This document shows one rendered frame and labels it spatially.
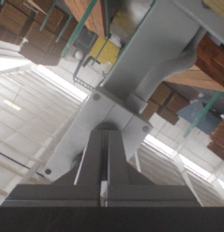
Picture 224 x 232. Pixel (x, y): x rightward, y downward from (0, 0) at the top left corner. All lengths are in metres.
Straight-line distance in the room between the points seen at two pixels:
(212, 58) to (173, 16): 1.58
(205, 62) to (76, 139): 1.65
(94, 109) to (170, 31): 0.13
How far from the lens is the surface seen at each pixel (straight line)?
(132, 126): 0.18
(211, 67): 1.81
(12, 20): 10.52
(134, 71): 0.22
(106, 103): 0.17
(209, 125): 7.10
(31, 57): 9.91
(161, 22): 0.24
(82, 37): 6.71
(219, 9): 0.24
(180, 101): 10.09
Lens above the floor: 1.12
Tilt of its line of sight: 12 degrees up
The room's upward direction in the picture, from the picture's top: 146 degrees counter-clockwise
